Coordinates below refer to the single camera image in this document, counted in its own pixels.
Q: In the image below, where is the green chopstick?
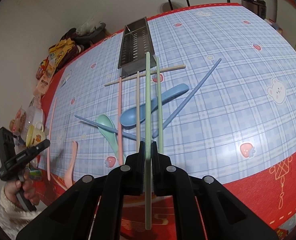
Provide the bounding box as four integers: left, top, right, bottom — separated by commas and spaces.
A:
156, 57, 164, 154
144, 51, 152, 230

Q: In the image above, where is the pink chopstick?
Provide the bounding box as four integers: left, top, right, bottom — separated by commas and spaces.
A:
117, 76, 124, 166
46, 97, 57, 181

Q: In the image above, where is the blue chopstick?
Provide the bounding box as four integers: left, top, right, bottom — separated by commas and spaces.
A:
152, 58, 222, 139
74, 115, 137, 140

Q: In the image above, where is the pink spoon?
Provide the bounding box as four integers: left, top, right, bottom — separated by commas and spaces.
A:
64, 141, 78, 189

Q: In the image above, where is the blue spoon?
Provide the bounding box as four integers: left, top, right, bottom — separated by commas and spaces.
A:
119, 83, 189, 128

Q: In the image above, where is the green spoon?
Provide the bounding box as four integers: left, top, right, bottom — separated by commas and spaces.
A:
96, 114, 125, 165

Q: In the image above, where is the beige chopstick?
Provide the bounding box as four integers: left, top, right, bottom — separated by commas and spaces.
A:
136, 71, 140, 150

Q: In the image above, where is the person's left hand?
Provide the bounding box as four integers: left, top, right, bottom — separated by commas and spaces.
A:
4, 167, 41, 209

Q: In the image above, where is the yellow cartoon mug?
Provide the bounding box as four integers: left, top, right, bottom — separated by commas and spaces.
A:
25, 121, 46, 147

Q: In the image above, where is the clear jar with snacks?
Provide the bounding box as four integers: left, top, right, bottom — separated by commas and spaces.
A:
9, 107, 26, 136

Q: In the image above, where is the white fluffy left sleeve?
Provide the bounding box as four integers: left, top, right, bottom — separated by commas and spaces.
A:
0, 182, 41, 239

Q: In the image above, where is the pink tissue pack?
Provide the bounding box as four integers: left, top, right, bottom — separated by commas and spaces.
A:
33, 64, 56, 97

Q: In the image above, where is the red snack bag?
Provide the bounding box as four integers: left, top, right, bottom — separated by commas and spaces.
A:
36, 57, 49, 80

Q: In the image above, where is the blue plaid table mat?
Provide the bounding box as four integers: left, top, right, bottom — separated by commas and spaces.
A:
37, 4, 296, 185

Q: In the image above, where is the beige chopstick crosswise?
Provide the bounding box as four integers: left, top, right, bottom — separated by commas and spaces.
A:
104, 64, 186, 87

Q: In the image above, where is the yellow snack bags pile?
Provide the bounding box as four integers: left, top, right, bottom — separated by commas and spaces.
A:
49, 38, 79, 69

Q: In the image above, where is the dark metal utensil tray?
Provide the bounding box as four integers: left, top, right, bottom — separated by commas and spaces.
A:
118, 17, 157, 78

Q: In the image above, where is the brown rice cooker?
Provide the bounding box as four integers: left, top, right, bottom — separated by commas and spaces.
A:
241, 0, 266, 20

